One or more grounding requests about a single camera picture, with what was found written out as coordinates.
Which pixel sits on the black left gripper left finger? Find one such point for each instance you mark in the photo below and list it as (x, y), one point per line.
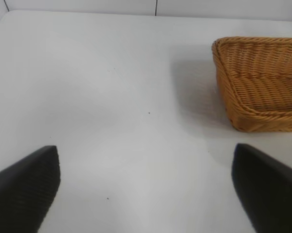
(20, 194)

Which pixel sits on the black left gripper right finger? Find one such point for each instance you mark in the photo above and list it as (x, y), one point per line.
(272, 194)

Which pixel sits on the brown woven wicker basket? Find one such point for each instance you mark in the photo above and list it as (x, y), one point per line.
(257, 85)

